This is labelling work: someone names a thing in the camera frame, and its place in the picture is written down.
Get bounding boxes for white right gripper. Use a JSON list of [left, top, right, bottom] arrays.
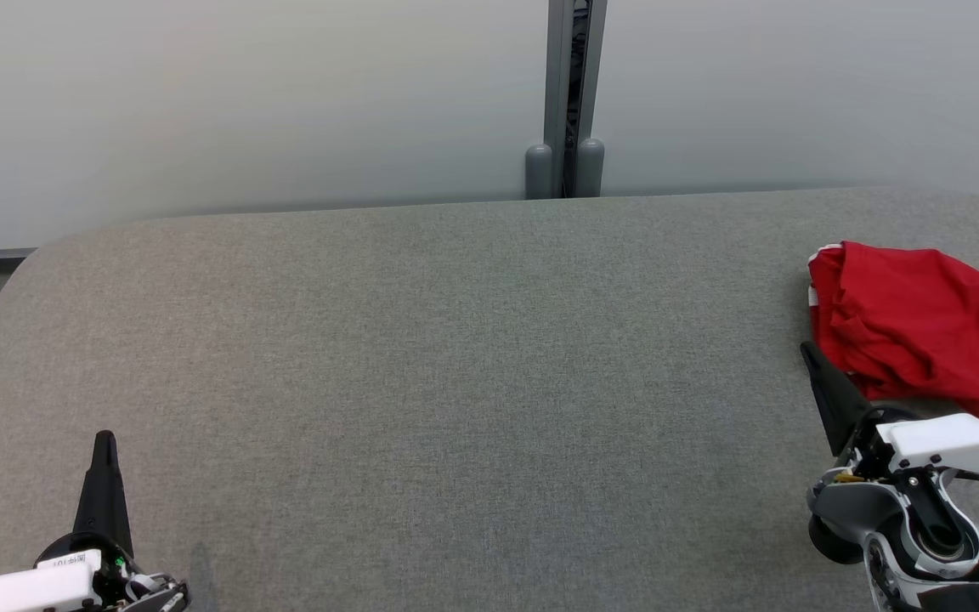
[[800, 342, 979, 481]]

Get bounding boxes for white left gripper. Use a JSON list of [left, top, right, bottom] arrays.
[[0, 430, 193, 612]]

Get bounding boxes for red shorts with white stripe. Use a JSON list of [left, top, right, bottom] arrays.
[[808, 241, 979, 422]]

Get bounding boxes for grey partition post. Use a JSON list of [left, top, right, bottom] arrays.
[[525, 0, 608, 200]]

